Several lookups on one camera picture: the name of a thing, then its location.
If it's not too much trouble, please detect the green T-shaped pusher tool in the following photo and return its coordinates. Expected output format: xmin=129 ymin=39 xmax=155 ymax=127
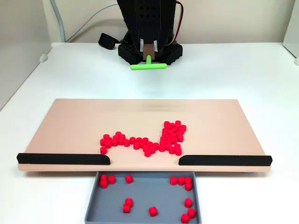
xmin=130 ymin=43 xmax=168 ymax=71

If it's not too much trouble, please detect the peach wooden board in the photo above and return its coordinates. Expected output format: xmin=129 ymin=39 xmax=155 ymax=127
xmin=17 ymin=98 xmax=273 ymax=175

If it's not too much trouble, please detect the thin white USB cable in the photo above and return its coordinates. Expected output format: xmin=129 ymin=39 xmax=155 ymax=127
xmin=66 ymin=9 xmax=124 ymax=43

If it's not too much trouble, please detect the black rail strip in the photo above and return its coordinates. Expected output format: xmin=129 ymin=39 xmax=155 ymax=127
xmin=16 ymin=153 xmax=111 ymax=166
xmin=178 ymin=154 xmax=273 ymax=167

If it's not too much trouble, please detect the grey plastic tray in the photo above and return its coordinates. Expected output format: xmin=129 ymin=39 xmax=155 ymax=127
xmin=84 ymin=171 xmax=202 ymax=224

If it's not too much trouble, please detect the red white black servo cable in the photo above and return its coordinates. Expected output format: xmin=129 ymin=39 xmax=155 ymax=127
xmin=171 ymin=1 xmax=184 ymax=45

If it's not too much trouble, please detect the thick pale grey cable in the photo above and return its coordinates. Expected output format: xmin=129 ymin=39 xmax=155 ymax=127
xmin=50 ymin=0 xmax=66 ymax=43

